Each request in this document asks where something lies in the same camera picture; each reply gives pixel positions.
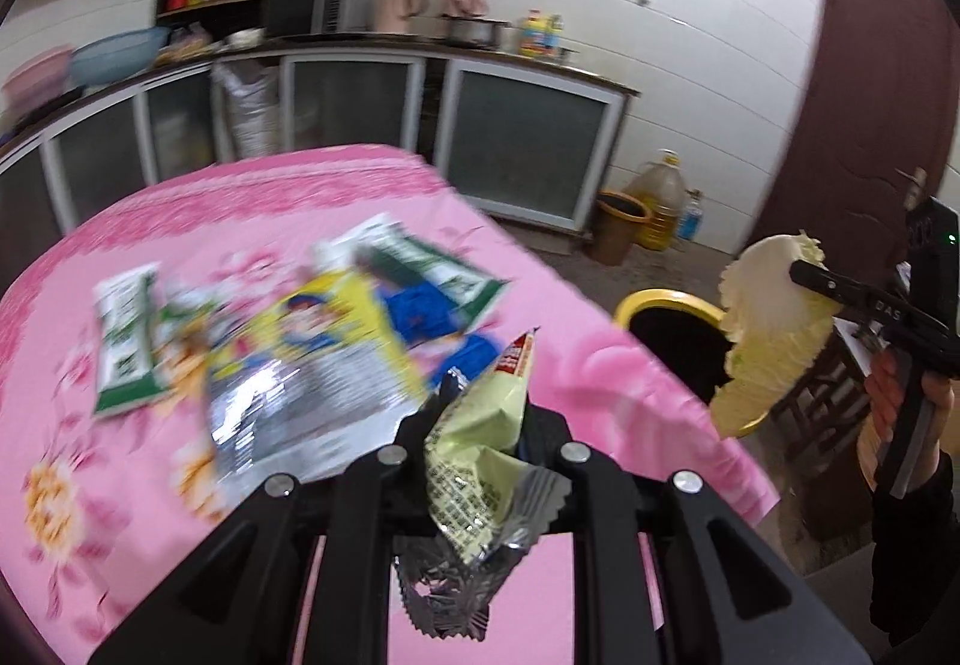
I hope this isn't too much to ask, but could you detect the black bin with yellow rim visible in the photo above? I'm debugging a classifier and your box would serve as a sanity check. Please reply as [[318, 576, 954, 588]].
[[613, 288, 775, 442]]

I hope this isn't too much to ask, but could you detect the wide green white packet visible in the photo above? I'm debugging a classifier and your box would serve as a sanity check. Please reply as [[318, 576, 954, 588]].
[[313, 215, 512, 345]]

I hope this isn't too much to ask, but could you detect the blue plastic bottle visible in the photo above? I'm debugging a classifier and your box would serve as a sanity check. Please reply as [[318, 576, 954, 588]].
[[676, 188, 707, 243]]

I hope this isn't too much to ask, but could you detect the wooden chair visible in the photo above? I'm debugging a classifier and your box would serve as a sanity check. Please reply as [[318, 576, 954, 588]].
[[769, 320, 880, 540]]

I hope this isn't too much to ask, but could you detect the yellow oil jug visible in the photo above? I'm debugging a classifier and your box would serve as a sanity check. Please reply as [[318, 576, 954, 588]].
[[622, 149, 689, 252]]

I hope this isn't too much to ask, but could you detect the brown plastic bucket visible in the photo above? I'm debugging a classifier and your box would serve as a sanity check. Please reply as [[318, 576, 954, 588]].
[[592, 190, 653, 265]]

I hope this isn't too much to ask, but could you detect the kitchen counter cabinet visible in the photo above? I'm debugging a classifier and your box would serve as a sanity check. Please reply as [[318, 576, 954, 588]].
[[0, 31, 644, 237]]

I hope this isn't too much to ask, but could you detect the yellow cartoon snack bag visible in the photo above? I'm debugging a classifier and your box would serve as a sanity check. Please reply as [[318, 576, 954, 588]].
[[205, 267, 434, 482]]

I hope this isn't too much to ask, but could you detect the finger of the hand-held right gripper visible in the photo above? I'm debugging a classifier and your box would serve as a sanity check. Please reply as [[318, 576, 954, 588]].
[[790, 258, 905, 330]]

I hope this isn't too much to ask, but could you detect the pink floral tablecloth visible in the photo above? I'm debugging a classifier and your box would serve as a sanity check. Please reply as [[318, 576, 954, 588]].
[[0, 143, 781, 665]]

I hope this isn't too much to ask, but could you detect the steel pot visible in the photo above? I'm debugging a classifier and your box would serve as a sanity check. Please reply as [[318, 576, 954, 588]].
[[446, 16, 512, 50]]

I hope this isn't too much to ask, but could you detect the person's right hand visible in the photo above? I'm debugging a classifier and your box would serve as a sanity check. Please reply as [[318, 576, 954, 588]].
[[861, 350, 958, 495]]

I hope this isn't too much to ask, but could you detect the white sack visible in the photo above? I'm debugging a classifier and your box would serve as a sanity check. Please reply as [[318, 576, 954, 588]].
[[210, 59, 284, 160]]

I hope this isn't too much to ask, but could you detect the bag of food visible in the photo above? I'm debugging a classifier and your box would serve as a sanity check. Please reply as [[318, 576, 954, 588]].
[[154, 23, 220, 67]]

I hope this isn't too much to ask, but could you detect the brown door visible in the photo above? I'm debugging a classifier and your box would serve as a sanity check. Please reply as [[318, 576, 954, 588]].
[[737, 0, 960, 261]]

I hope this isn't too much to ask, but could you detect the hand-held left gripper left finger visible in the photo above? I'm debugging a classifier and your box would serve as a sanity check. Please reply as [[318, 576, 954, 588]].
[[88, 371, 461, 665]]

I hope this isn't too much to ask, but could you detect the orange snack packet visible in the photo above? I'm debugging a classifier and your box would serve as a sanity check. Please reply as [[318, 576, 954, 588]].
[[154, 305, 226, 403]]

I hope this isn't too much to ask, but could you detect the narrow green white packet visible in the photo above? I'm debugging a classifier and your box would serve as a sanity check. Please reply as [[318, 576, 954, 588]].
[[91, 262, 178, 420]]

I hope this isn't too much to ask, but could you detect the person's right forearm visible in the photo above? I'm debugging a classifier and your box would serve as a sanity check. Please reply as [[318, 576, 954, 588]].
[[868, 451, 960, 665]]

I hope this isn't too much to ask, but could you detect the pale green snack wrapper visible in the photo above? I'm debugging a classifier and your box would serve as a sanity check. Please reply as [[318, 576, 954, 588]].
[[394, 327, 575, 643]]

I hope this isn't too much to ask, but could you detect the blue glove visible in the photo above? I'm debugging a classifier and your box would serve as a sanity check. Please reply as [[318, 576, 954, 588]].
[[379, 271, 502, 390]]

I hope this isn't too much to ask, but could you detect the blue plastic basin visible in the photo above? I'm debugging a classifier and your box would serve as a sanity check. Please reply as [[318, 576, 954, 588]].
[[70, 27, 173, 88]]

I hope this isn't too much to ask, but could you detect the pink plastic basin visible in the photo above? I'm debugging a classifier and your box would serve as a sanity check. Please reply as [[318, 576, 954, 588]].
[[0, 50, 76, 120]]

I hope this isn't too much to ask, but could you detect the napa cabbage leaf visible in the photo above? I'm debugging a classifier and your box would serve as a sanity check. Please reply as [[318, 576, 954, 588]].
[[709, 230, 845, 441]]

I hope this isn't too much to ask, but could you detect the microwave oven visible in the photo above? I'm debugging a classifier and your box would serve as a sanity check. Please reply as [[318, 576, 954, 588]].
[[262, 0, 376, 40]]

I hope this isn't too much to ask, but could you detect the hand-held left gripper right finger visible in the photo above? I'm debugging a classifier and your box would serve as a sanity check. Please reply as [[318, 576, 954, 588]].
[[516, 405, 872, 665]]

